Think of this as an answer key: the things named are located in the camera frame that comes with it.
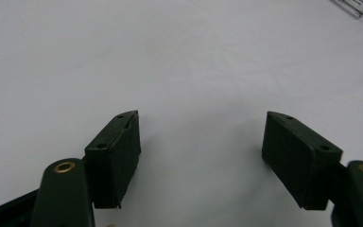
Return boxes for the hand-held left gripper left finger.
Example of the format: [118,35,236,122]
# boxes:
[84,110,142,210]

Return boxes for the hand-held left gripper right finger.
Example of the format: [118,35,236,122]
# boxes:
[261,110,344,211]

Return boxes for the clear plastic box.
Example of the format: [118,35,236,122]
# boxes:
[330,0,363,19]

